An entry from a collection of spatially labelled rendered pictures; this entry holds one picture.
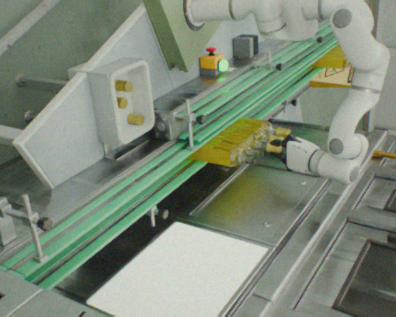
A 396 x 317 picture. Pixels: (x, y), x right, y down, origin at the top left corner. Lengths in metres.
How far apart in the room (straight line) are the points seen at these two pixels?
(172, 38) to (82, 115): 0.42
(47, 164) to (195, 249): 0.47
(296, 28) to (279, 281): 0.77
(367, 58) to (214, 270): 0.69
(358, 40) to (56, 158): 0.88
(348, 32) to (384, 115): 6.44
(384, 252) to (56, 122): 0.98
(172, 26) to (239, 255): 0.77
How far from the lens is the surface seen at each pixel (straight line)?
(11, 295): 0.84
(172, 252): 1.43
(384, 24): 7.53
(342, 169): 1.53
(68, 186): 1.46
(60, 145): 1.46
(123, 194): 1.40
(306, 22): 1.63
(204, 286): 1.31
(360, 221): 1.62
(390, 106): 7.82
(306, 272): 1.39
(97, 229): 1.41
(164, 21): 1.69
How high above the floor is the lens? 1.79
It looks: 30 degrees down
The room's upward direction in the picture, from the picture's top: 102 degrees clockwise
